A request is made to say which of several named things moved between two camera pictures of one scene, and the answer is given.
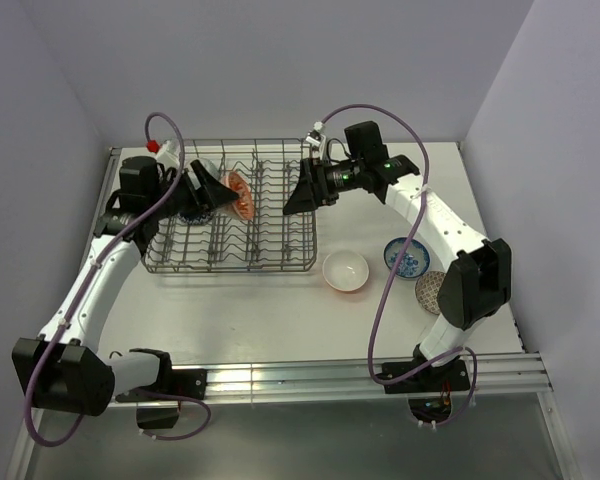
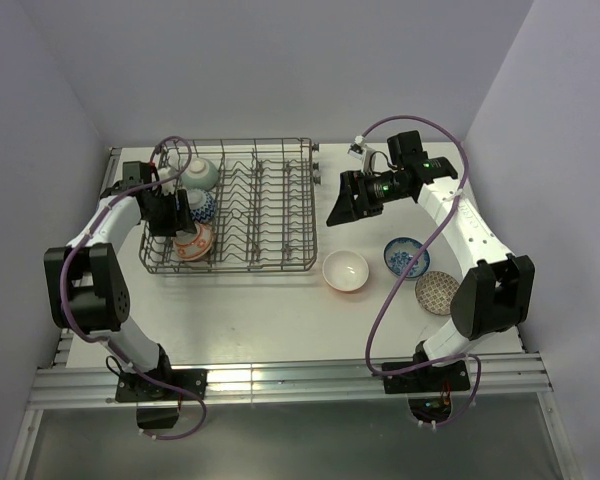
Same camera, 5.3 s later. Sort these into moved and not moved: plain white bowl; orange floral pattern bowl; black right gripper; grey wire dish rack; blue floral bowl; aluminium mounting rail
Moved: orange floral pattern bowl; black right gripper
Not moved: grey wire dish rack; blue floral bowl; plain white bowl; aluminium mounting rail
